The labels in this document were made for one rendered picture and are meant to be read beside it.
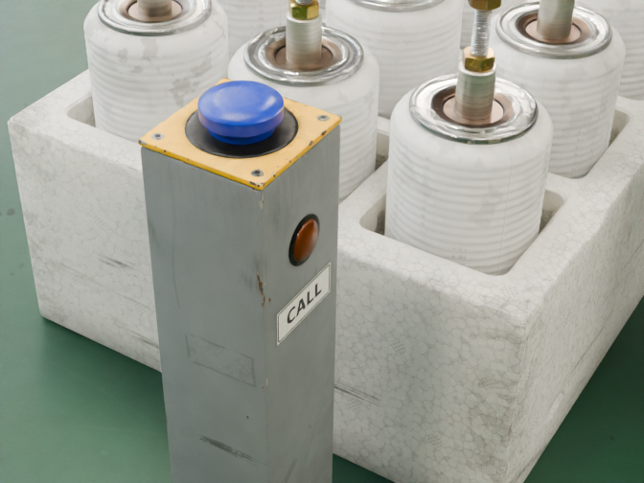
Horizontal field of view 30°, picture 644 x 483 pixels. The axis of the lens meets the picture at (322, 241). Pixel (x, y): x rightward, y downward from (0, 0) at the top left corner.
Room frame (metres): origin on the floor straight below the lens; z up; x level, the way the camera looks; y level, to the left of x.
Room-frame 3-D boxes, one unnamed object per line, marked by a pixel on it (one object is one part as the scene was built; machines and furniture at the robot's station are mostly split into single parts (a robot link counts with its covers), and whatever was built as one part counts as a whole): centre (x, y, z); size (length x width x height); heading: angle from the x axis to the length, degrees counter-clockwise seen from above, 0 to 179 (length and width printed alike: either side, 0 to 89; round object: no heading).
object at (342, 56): (0.67, 0.01, 0.25); 0.08 x 0.08 x 0.01
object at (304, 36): (0.67, 0.01, 0.26); 0.02 x 0.02 x 0.03
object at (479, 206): (0.61, -0.09, 0.16); 0.10 x 0.10 x 0.18
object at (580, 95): (0.71, -0.15, 0.16); 0.10 x 0.10 x 0.18
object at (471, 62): (0.61, -0.09, 0.29); 0.02 x 0.02 x 0.01; 4
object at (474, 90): (0.61, -0.09, 0.26); 0.02 x 0.02 x 0.03
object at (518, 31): (0.71, -0.15, 0.25); 0.08 x 0.08 x 0.01
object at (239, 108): (0.48, 0.04, 0.32); 0.04 x 0.04 x 0.02
